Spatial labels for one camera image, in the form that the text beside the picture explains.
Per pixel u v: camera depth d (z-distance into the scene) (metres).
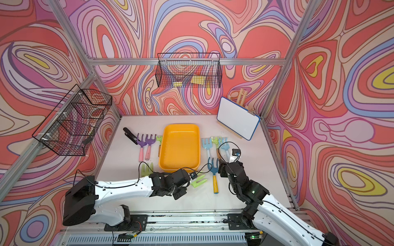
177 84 0.82
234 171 0.54
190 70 0.97
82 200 0.41
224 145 1.02
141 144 1.01
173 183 0.59
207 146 1.00
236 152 0.65
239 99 0.92
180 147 0.98
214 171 0.88
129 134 1.04
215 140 1.05
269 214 0.49
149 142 1.02
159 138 1.05
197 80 0.91
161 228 0.73
